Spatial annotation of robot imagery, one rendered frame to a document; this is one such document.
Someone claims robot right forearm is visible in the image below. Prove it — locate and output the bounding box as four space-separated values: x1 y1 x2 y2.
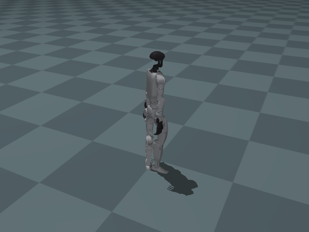
156 98 166 122

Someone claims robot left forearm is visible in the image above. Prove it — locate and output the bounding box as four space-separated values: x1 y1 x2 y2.
145 90 151 106

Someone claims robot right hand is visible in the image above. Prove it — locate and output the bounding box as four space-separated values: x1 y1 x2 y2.
154 118 163 135

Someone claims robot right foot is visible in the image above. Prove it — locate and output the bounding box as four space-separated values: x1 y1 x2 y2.
151 165 168 174

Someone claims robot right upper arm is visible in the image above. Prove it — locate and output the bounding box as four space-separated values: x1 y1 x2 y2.
155 75 165 102

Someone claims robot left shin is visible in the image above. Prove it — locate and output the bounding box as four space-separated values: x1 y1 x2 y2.
146 136 153 166

